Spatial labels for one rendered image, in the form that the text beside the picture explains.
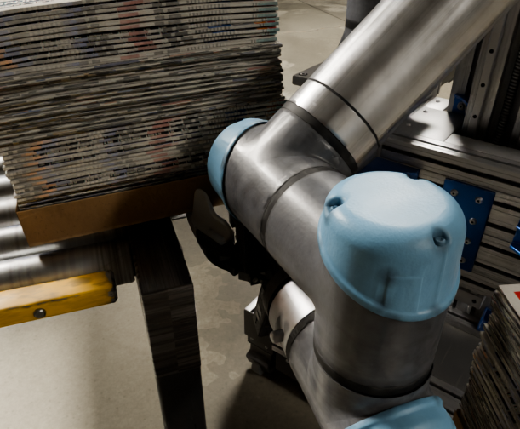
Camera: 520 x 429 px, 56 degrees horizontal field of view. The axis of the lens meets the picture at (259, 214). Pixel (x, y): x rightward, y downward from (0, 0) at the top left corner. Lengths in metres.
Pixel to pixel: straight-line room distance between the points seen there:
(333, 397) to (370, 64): 0.22
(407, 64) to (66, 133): 0.30
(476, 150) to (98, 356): 1.13
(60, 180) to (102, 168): 0.04
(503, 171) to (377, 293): 0.68
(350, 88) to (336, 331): 0.17
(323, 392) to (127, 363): 1.19
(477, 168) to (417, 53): 0.57
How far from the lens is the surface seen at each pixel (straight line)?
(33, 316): 0.47
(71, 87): 0.48
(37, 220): 0.53
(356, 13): 0.96
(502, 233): 0.97
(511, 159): 0.95
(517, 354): 0.48
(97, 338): 1.58
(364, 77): 0.36
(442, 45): 0.38
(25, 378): 1.55
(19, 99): 0.48
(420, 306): 0.26
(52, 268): 0.54
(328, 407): 0.33
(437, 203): 0.27
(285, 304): 0.38
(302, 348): 0.36
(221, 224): 0.50
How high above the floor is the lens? 1.11
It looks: 33 degrees down
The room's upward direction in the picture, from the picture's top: straight up
